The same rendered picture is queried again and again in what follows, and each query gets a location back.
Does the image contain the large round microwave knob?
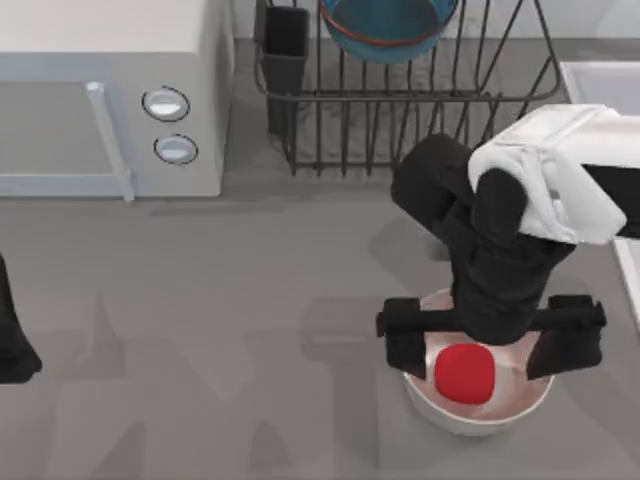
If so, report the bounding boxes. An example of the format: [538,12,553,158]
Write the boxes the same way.
[141,85,192,123]

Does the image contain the microwave oven door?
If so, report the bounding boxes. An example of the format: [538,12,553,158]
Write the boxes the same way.
[0,81,126,200]

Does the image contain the red rounded block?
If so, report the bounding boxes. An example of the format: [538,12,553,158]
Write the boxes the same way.
[433,342,497,406]

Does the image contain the blue bowl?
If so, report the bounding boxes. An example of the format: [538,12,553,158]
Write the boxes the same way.
[318,0,461,64]

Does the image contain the pale microwave door handle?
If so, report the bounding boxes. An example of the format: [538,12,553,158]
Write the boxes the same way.
[85,81,137,204]

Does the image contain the black utensil holder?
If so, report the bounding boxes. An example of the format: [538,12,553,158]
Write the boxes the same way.
[254,0,310,137]

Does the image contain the white bowl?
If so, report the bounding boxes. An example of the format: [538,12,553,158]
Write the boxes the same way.
[401,288,556,437]

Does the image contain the pale microwave oven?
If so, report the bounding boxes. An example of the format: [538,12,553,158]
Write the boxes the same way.
[0,0,235,204]

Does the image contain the small round microwave knob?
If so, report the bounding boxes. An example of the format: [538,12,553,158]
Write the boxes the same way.
[152,133,200,166]

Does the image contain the dark wire dish rack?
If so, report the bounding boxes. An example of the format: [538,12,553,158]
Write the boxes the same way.
[252,0,562,178]

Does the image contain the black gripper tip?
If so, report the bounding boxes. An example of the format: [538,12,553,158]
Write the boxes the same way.
[0,253,44,386]

